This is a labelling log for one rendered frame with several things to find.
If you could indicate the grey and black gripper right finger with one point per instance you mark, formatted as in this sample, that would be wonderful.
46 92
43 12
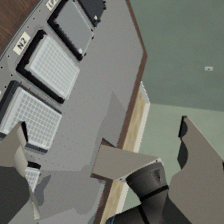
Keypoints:
196 192

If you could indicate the black l-shaped nest locator rail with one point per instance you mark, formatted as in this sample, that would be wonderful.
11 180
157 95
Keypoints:
6 100

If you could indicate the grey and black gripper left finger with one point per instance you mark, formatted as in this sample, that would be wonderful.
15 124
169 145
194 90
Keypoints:
18 204

